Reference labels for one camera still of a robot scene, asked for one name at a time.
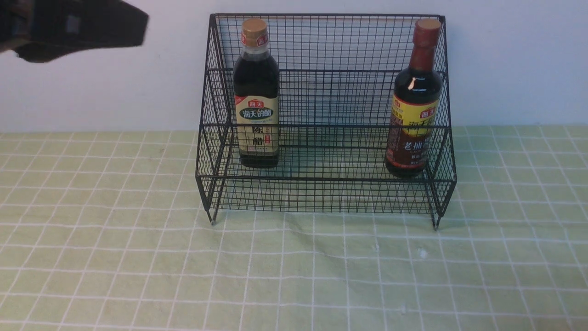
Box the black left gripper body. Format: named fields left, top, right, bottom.
left=0, top=0, right=149, bottom=63

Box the vinegar bottle gold cap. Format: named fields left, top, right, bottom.
left=233, top=17, right=280, bottom=168

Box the soy sauce bottle red cap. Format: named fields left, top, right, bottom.
left=384, top=18, right=442, bottom=179

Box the green checkered tablecloth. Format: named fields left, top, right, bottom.
left=0, top=126, right=587, bottom=331

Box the black wire mesh rack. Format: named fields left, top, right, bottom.
left=195, top=13, right=457, bottom=229

